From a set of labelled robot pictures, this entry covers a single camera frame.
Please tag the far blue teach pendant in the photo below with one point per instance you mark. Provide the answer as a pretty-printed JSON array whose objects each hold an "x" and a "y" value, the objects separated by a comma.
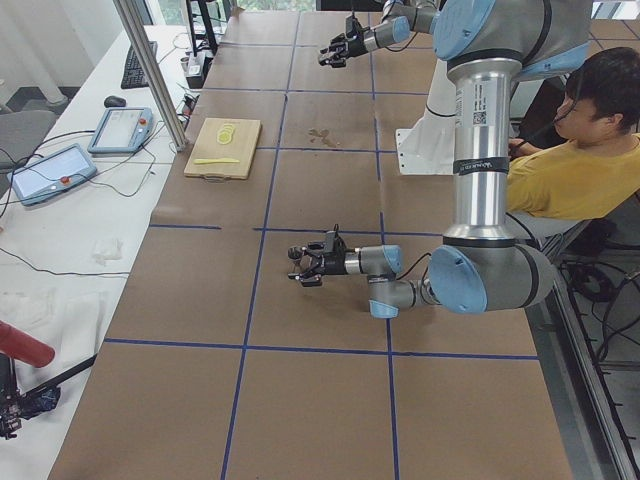
[{"x": 121, "y": 130}]

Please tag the yellow plastic knife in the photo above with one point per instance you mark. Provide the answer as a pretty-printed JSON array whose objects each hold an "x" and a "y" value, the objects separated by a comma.
[{"x": 220, "y": 160}]

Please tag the steel double jigger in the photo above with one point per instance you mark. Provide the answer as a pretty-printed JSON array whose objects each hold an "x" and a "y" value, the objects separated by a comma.
[{"x": 296, "y": 254}]

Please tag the crumpled white tissue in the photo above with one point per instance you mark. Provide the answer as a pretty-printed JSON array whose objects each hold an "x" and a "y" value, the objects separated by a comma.
[{"x": 107, "y": 249}]

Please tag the clear glass cup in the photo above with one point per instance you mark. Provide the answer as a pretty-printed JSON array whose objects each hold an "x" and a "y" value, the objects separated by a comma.
[{"x": 324, "y": 59}]

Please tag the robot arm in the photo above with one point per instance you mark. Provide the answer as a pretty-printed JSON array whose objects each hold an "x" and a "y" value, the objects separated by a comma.
[
  {"x": 486, "y": 47},
  {"x": 399, "y": 19}
]

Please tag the aluminium frame post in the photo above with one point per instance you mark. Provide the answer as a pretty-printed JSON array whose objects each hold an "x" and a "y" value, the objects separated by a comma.
[{"x": 136, "y": 33}]

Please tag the black keyboard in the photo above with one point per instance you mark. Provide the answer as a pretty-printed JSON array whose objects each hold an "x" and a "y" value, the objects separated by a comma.
[{"x": 133, "y": 74}]

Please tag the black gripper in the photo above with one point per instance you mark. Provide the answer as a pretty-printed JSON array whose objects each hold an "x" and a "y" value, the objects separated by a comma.
[
  {"x": 357, "y": 46},
  {"x": 334, "y": 263}
]

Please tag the black computer mouse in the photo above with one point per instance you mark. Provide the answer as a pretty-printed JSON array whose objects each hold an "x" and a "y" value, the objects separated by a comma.
[{"x": 114, "y": 102}]

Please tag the near blue teach pendant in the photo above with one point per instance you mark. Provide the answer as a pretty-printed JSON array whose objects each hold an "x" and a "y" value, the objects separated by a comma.
[{"x": 52, "y": 175}]

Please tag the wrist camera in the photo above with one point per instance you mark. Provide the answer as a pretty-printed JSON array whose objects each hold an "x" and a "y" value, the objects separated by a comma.
[
  {"x": 333, "y": 242},
  {"x": 353, "y": 27}
]

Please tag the bamboo cutting board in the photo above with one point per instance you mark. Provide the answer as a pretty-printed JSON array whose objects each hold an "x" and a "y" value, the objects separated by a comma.
[{"x": 242, "y": 147}]

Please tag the person in yellow shirt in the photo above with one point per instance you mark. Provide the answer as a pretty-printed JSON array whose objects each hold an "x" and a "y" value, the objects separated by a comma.
[{"x": 596, "y": 168}]

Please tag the blue teach pendant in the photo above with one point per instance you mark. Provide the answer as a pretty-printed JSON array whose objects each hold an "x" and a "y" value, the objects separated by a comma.
[
  {"x": 121, "y": 130},
  {"x": 52, "y": 175}
]

